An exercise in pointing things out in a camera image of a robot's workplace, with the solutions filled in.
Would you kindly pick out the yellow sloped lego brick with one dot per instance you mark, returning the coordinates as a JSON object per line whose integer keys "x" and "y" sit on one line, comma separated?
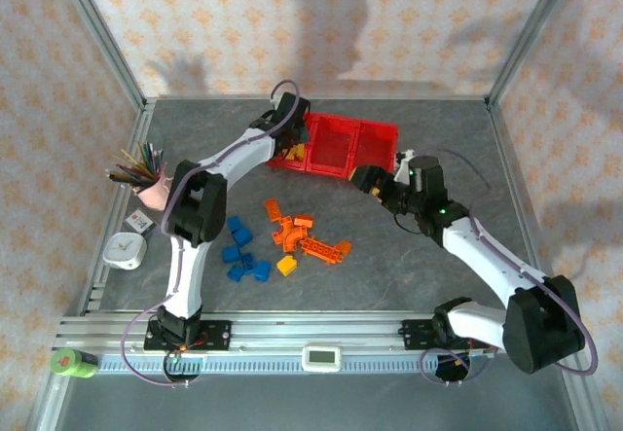
{"x": 286, "y": 265}
{"x": 291, "y": 155}

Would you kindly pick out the small orange lego brick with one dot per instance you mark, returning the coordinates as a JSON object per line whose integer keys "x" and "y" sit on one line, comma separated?
{"x": 304, "y": 220}
{"x": 344, "y": 247}

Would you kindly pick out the pink cup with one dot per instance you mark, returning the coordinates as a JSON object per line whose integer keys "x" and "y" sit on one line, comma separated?
{"x": 155, "y": 195}

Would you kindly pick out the aluminium side rail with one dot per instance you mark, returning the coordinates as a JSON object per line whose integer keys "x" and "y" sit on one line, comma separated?
{"x": 501, "y": 149}
{"x": 138, "y": 134}

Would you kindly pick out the green tape roll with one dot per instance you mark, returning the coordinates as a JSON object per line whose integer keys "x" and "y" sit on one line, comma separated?
{"x": 70, "y": 363}

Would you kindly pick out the long orange lego piece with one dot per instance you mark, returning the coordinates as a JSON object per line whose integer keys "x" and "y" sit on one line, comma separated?
{"x": 319, "y": 250}

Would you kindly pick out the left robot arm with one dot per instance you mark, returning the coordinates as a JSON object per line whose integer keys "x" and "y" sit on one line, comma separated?
{"x": 187, "y": 275}

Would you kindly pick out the aluminium frame post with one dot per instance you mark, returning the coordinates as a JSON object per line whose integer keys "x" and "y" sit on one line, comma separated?
{"x": 97, "y": 27}
{"x": 533, "y": 27}

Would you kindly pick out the bunch of coloured pencils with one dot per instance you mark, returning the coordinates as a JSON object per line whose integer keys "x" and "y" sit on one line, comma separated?
{"x": 138, "y": 168}

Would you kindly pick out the white square clock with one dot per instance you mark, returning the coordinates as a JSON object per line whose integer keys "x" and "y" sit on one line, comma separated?
{"x": 125, "y": 251}

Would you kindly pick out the small grey card box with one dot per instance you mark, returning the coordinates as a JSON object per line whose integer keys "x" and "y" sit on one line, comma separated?
{"x": 140, "y": 222}

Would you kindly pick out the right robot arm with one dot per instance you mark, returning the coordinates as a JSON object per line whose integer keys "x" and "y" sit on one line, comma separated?
{"x": 487, "y": 251}

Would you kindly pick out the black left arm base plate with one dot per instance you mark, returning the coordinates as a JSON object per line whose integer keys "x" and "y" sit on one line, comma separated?
{"x": 216, "y": 334}

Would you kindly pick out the white digital timer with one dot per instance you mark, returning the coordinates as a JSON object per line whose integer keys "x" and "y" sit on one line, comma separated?
{"x": 321, "y": 358}

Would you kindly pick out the aluminium mounting rail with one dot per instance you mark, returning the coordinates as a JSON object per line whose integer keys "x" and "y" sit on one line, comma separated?
{"x": 316, "y": 329}

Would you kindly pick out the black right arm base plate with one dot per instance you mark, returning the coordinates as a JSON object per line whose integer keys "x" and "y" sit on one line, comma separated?
{"x": 416, "y": 334}

